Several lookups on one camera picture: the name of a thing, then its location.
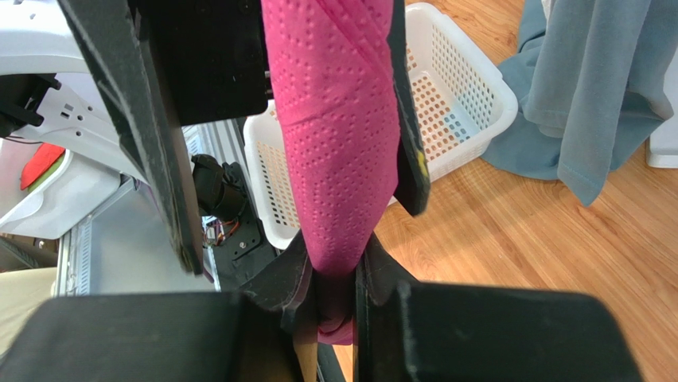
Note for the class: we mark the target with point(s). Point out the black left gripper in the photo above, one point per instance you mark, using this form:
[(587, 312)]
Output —
[(161, 63)]

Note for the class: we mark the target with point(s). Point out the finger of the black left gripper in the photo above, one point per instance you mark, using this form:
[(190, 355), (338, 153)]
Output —
[(414, 182)]

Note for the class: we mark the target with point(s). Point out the white clothes rack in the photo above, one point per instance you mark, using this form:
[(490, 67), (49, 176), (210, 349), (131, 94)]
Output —
[(661, 150)]

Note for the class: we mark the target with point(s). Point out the white plastic basket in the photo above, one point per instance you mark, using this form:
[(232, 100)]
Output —
[(460, 99)]

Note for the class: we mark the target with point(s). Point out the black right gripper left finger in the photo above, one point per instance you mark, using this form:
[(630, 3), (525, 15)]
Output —
[(286, 288)]

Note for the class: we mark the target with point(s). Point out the magenta paper napkin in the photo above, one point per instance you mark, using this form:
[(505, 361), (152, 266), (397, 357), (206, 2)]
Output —
[(332, 80)]

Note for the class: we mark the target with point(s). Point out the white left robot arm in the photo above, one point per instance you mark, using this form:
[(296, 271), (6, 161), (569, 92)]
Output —
[(48, 93)]

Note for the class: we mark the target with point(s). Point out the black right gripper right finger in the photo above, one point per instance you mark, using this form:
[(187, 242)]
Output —
[(377, 276)]

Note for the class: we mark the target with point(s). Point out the blue-grey shirt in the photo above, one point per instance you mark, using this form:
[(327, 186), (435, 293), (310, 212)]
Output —
[(589, 80)]

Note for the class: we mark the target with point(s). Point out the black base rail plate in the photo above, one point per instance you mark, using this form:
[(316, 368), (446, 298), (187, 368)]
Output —
[(256, 348)]

